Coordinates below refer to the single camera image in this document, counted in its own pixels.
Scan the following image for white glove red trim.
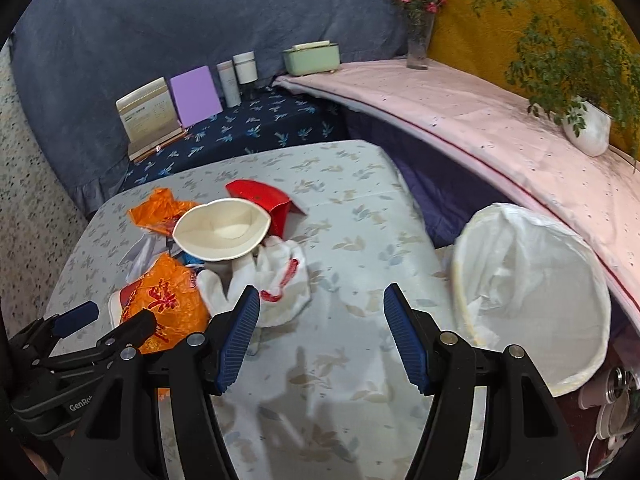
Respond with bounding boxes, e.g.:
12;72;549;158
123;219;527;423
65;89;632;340
195;236;311;328

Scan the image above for white jar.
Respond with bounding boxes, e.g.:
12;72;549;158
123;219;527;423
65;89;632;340
232;51;258;84

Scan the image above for small orange plastic wrapper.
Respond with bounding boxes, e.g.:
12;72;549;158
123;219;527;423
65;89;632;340
128;188;198;237

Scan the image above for pink cloth covered shelf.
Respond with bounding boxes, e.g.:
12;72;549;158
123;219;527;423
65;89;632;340
274;58;640;324

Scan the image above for tall white bottle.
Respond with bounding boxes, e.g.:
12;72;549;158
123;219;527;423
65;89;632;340
216;60;241;107

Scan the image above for white lined trash bin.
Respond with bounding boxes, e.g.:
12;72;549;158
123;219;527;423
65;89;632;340
450;203;612;396

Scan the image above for glass vase pink flowers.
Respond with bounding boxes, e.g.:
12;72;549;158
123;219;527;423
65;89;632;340
390;0;446;70

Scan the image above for navy floral cloth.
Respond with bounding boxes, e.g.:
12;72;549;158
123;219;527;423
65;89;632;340
120;89;347;191

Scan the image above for purple notebook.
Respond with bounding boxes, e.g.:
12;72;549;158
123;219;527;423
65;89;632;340
169;66;222;128

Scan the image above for green plant white pot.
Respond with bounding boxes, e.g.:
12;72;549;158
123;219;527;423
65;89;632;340
471;0;639;157

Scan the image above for green tissue box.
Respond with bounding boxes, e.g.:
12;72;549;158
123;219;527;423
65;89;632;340
283;40;341;77

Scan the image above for cups clutter under shelf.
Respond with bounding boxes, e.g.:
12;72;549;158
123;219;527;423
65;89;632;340
578;365;639;479

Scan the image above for large orange plastic bag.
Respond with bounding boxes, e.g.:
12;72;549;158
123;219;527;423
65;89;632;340
119;252;212;401

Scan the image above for yellow fabric backdrop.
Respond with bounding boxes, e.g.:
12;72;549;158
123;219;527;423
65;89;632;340
428;0;639;98

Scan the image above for light floral tablecloth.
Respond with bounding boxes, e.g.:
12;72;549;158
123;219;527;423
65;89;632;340
44;138;490;480

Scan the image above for blue grey fabric backdrop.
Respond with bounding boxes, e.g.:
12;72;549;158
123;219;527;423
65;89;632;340
10;0;407;213

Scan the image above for white paper bowl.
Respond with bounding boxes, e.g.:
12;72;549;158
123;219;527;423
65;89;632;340
172;197;271;262

